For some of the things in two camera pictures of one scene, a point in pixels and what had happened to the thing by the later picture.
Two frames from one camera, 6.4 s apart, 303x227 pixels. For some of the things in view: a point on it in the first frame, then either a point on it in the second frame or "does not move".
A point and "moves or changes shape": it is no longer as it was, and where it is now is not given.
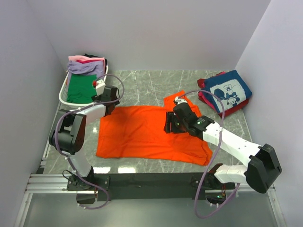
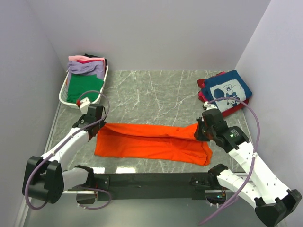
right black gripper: [171, 117] -> [198, 135]
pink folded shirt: [204, 99] does not move
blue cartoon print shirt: [226, 90] does not move
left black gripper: [97, 97] -> [102, 123]
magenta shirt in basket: [83, 62] does not move
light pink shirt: [83, 58] does not move
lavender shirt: [86, 67] does not move
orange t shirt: [138, 133] moves or changes shape
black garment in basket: [93, 56] does not move
